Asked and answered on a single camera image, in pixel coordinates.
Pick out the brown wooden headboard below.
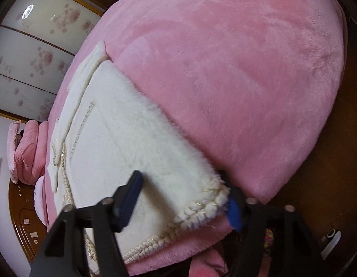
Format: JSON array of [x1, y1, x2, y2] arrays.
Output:
[[8, 179, 56, 263]]

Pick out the white fluffy cardigan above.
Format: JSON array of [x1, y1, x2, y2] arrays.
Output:
[[46, 41, 231, 277]]

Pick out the colourful fabric item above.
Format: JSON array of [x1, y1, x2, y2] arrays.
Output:
[[263, 228, 275, 250]]

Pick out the white device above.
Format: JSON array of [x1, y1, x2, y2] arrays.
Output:
[[321, 229, 341, 260]]

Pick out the small white pillow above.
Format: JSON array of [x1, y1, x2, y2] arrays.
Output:
[[34, 176, 50, 226]]

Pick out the folded pink quilt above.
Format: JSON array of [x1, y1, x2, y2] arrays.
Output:
[[15, 120, 49, 185]]

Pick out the person's pink pants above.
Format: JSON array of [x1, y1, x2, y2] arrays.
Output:
[[190, 251, 245, 277]]

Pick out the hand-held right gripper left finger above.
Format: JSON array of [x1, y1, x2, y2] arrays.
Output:
[[30, 170, 143, 277]]

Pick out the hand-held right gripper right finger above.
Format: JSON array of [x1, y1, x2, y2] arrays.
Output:
[[219, 170, 323, 277]]

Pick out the floral sliding-door wardrobe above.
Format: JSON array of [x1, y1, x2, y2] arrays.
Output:
[[0, 0, 105, 122]]

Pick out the pink lace-trimmed pillow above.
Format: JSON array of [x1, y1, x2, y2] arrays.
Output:
[[7, 122, 21, 184]]

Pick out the pink plush bed blanket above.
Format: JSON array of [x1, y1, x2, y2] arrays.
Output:
[[43, 0, 348, 269]]

